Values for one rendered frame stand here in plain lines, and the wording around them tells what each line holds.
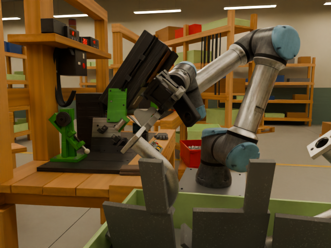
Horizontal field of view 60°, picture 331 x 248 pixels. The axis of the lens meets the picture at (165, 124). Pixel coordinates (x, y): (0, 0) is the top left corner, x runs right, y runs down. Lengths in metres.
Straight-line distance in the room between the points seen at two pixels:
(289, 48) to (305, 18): 10.01
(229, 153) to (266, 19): 9.94
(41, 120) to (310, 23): 10.16
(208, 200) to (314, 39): 10.34
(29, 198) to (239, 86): 3.48
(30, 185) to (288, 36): 1.13
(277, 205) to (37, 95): 1.29
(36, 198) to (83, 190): 0.27
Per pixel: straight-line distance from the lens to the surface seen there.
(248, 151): 1.03
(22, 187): 1.34
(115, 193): 1.18
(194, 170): 1.35
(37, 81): 1.67
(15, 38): 1.64
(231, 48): 1.18
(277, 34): 1.07
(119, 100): 1.77
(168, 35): 5.53
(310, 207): 0.94
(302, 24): 11.04
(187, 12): 10.89
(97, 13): 2.50
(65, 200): 1.37
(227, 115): 4.08
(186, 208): 0.92
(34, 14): 1.71
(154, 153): 0.56
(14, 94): 1.60
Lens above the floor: 1.28
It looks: 7 degrees down
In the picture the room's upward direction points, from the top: straight up
